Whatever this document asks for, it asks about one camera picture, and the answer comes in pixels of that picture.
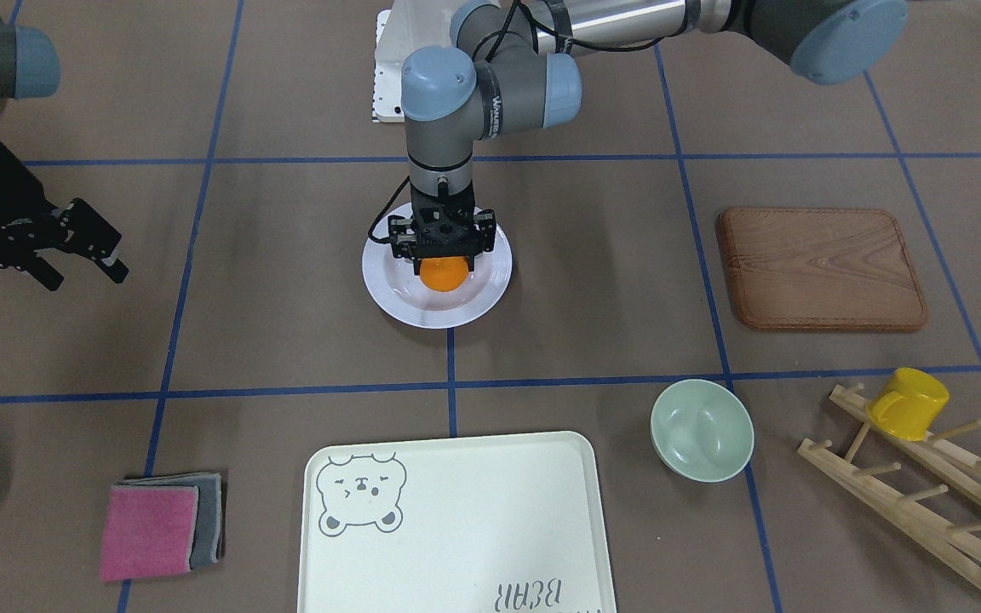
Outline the white plate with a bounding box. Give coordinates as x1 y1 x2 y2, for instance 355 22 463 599
361 226 513 329

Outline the yellow cup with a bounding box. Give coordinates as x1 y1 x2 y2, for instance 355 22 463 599
867 366 950 441

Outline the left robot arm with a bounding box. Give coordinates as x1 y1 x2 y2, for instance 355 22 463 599
379 1 909 276

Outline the cream bear tray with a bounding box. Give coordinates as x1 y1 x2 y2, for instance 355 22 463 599
296 431 617 612

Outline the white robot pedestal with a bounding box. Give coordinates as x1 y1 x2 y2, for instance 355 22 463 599
371 9 457 123

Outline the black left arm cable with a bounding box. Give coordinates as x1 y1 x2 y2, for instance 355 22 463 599
368 177 413 246

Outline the grey cloth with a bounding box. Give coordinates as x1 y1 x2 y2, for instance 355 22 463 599
116 471 223 571

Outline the green bowl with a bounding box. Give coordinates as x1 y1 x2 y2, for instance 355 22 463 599
649 379 755 484

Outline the pink cloth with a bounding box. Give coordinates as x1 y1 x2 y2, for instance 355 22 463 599
99 485 199 582

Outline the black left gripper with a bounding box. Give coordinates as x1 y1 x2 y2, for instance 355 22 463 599
387 192 497 276

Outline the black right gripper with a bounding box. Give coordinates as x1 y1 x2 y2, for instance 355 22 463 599
0 142 129 291

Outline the wooden cutting board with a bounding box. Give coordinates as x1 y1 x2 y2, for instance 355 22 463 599
716 207 929 333

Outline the wooden dish rack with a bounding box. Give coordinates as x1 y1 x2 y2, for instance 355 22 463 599
797 384 981 591

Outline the orange fruit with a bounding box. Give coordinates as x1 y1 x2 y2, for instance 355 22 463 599
417 256 470 294

